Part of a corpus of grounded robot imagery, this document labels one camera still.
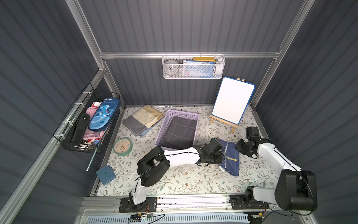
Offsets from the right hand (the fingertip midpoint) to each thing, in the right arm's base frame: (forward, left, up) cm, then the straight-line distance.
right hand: (241, 147), depth 88 cm
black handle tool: (-6, +85, +29) cm, 90 cm away
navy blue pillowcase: (-5, +7, -4) cm, 9 cm away
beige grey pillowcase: (+28, +68, -4) cm, 74 cm away
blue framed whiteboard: (+24, +5, +19) cm, 31 cm away
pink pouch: (-7, +81, +25) cm, 85 cm away
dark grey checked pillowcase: (+11, +40, -1) cm, 41 cm away
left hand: (-11, +13, +2) cm, 17 cm away
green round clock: (+2, +79, -3) cm, 79 cm away
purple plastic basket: (+30, +49, -2) cm, 57 cm away
